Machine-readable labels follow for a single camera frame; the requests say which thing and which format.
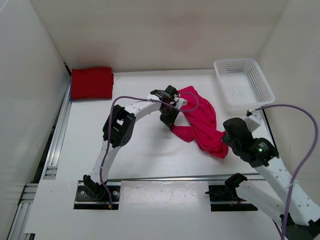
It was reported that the pink t shirt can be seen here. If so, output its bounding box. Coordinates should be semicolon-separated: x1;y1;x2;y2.
171;86;229;159

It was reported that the dark red t shirt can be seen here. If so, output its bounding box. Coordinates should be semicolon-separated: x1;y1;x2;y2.
71;67;114;101

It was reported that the blue t shirt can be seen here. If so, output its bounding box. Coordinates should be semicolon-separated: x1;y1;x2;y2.
68;77;72;102

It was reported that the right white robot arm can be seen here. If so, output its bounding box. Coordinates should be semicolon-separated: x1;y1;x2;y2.
221;111;320;240

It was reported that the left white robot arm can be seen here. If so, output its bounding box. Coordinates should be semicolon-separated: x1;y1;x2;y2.
83;85;188;201

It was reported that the white plastic basket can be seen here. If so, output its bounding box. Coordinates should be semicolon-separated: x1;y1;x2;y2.
213;57;276;114

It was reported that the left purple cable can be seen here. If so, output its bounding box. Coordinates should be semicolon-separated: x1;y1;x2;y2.
99;91;200;209

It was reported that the purple cable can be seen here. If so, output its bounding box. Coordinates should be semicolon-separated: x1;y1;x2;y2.
99;91;200;209
246;103;320;240

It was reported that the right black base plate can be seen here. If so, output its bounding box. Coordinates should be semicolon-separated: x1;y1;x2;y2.
205;173;258;212

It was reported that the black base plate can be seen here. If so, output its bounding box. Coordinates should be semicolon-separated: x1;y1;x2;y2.
205;173;258;212
73;185;121;211

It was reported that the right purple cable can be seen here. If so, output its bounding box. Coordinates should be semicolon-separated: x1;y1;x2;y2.
246;103;320;240

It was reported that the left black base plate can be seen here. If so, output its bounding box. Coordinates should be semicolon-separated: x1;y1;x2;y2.
73;185;121;211

